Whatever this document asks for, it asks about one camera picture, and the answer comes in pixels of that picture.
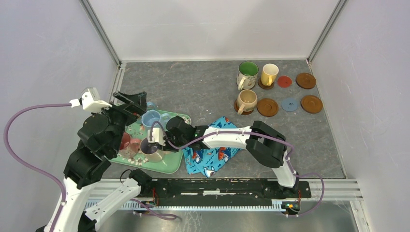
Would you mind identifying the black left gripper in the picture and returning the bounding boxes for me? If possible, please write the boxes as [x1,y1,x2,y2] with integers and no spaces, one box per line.
[95,89,148,154]

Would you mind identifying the pink mug maroon inside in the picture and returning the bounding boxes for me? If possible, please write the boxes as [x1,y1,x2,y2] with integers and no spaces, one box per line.
[118,132,142,159]

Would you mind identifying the brown wooden coaster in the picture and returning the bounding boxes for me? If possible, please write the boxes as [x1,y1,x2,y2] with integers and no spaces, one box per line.
[295,72,317,89]
[300,95,323,114]
[257,98,279,117]
[234,101,254,115]

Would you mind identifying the beige mug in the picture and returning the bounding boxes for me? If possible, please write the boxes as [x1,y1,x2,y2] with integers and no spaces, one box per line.
[236,89,258,115]

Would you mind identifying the green inside floral mug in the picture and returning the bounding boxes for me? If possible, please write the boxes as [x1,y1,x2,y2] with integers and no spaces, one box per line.
[236,61,259,91]

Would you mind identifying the dark brown round coaster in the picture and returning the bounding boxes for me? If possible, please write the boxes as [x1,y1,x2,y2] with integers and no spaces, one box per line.
[258,78,275,89]

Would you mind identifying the yellow mug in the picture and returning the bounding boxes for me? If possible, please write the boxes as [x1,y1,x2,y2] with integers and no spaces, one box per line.
[261,63,279,87]

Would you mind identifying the blue round coaster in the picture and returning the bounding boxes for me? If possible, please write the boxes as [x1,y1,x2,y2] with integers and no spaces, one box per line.
[281,97,298,112]

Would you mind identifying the red round coaster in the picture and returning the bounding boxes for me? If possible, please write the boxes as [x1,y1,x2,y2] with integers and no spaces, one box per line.
[277,75,293,88]

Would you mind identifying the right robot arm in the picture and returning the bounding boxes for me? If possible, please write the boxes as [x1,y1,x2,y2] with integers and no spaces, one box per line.
[149,116,299,197]

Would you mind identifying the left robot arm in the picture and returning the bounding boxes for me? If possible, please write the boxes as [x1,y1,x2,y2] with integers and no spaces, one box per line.
[40,88,152,232]

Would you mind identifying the small cup orange inside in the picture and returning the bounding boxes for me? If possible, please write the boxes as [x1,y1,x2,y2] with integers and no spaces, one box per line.
[146,102,158,110]

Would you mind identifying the light blue mug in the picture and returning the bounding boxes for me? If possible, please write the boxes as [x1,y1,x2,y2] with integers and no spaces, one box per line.
[141,110,171,130]

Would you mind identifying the green floral tray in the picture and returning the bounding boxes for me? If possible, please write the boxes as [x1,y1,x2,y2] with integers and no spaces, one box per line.
[111,119,183,174]

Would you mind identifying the blue shark print cloth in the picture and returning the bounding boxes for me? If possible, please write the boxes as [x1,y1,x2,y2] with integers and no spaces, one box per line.
[181,116,244,178]

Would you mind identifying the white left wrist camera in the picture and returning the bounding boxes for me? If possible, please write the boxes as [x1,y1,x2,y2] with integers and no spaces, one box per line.
[69,87,112,114]

